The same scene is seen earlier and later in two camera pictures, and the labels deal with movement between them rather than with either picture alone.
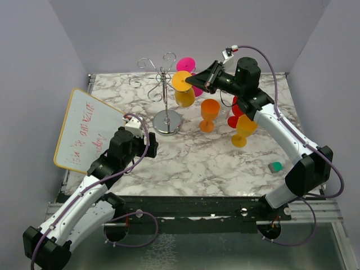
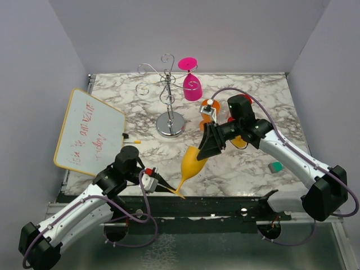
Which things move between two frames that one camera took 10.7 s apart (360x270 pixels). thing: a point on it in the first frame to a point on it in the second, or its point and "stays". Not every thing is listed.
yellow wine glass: x=184 y=95 to x=190 y=166
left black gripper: x=152 y=145 to x=163 y=184
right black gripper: x=202 y=79 to x=212 y=142
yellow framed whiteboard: x=87 y=129 stays
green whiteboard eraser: x=275 y=167 stays
